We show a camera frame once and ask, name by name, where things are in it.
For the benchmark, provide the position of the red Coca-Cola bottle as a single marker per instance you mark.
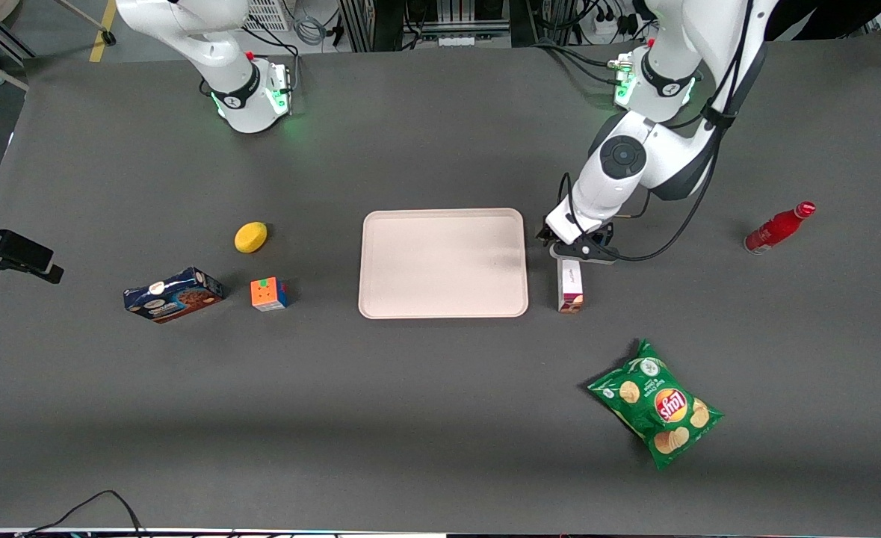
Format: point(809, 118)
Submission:
point(776, 228)

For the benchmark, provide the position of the black tripod leg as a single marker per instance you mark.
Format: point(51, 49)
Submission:
point(107, 36)

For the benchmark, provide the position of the red tartan cookie box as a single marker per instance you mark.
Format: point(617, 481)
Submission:
point(571, 288)

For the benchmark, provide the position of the beige plastic tray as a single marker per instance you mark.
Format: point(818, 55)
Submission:
point(440, 261)

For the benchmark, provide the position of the aluminium profile frame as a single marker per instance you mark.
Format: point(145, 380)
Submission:
point(354, 22)

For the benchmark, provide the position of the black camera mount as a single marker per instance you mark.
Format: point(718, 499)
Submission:
point(14, 252)

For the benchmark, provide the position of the blue cookie box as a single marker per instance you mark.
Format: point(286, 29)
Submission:
point(175, 295)

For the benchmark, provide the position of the white power strip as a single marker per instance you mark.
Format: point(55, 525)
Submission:
point(456, 39)

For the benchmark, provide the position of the white vented box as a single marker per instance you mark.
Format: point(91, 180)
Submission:
point(268, 13)

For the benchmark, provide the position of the yellow lemon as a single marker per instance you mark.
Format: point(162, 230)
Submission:
point(250, 237)

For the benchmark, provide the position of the colourful Rubik's cube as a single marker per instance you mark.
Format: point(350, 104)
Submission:
point(268, 294)

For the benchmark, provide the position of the green Lay's chips bag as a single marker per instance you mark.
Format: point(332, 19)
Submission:
point(657, 407)

